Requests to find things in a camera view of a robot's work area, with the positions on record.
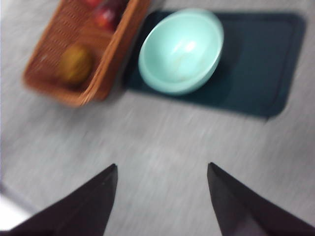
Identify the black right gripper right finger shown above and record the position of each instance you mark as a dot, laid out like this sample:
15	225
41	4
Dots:
246	211

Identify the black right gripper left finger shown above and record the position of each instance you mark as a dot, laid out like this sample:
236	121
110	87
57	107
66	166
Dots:
81	209

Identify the brownish yellow fruit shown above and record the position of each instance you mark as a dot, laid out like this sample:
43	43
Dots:
75	64

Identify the teal ribbed bowl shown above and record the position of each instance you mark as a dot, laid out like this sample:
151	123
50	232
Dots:
182	51

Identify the dark rectangular tray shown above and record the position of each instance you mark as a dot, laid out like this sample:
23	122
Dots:
261	61

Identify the brown wicker basket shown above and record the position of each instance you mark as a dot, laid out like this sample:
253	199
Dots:
64	29

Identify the dark red plum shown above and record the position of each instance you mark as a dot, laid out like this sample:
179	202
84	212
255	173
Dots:
106	19

